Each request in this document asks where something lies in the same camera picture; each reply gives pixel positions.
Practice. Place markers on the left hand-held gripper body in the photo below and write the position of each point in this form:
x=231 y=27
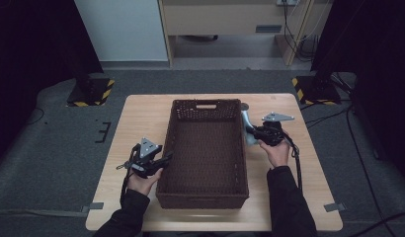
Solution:
x=147 y=146

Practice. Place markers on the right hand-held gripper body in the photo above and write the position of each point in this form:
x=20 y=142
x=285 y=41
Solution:
x=273 y=133

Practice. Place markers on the light blue cloth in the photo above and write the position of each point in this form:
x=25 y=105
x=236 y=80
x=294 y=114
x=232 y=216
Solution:
x=247 y=120

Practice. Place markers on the brown woven basket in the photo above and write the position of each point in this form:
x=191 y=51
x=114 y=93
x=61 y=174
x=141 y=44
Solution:
x=203 y=158

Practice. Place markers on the person's right hand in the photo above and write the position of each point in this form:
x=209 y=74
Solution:
x=278 y=154

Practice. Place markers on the person's left hand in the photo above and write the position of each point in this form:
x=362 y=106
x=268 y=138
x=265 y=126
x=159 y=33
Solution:
x=141 y=186

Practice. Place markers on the grey round table grommet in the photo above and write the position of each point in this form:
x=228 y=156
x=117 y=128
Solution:
x=245 y=106

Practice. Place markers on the black floor tape marks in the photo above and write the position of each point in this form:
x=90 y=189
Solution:
x=105 y=131

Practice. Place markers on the striped black stand base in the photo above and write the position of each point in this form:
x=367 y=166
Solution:
x=317 y=92
x=92 y=94

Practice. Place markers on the beige wooden desk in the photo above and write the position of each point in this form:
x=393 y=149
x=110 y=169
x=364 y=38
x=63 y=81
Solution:
x=223 y=18

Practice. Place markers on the white panel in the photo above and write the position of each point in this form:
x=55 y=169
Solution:
x=124 y=29

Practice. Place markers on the black curtain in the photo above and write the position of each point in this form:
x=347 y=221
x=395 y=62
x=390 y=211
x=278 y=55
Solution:
x=26 y=49
x=381 y=49

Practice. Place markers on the white wall socket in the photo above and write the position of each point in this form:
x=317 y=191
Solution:
x=287 y=2

